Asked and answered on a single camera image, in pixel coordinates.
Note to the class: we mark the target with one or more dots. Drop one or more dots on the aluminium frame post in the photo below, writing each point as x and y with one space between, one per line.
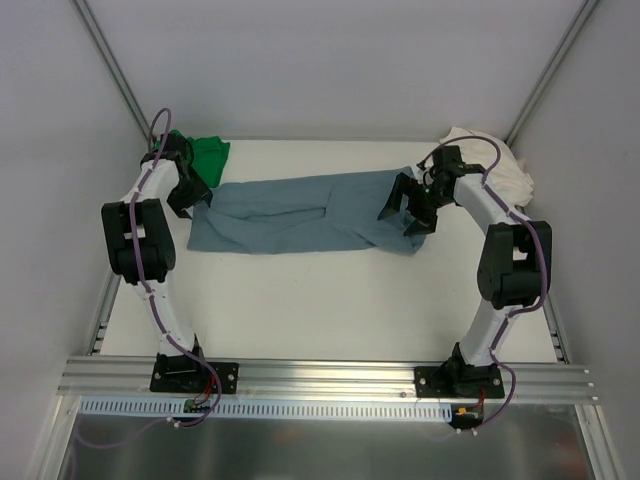
569 38
95 33

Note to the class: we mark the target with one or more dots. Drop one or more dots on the green folded t-shirt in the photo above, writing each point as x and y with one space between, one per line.
203 158

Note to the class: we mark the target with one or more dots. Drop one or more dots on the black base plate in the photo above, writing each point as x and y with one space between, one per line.
182 375
467 383

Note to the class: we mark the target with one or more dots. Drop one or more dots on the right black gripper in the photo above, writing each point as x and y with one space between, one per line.
420 198

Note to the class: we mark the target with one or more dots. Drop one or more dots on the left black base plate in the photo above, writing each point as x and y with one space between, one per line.
182 375

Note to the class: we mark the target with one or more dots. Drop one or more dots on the left aluminium frame post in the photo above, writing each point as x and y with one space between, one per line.
95 33

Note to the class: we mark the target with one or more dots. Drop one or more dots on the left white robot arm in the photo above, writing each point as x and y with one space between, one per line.
141 248

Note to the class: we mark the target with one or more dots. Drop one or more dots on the right aluminium frame post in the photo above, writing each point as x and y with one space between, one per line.
569 38

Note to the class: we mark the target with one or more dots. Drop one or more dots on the white slotted cable duct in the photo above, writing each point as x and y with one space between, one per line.
234 408

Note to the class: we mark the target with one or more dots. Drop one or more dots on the cream white t-shirt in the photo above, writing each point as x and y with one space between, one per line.
505 173

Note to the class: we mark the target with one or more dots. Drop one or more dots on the blue-grey t-shirt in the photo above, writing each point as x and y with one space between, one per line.
303 215

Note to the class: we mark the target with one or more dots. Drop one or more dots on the aluminium mounting rail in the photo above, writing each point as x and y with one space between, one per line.
324 380

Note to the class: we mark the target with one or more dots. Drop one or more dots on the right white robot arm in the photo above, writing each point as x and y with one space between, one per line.
513 275

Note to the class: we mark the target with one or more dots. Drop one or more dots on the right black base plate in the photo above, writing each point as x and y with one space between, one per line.
467 383

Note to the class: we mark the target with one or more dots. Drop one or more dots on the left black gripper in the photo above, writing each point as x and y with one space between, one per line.
189 192

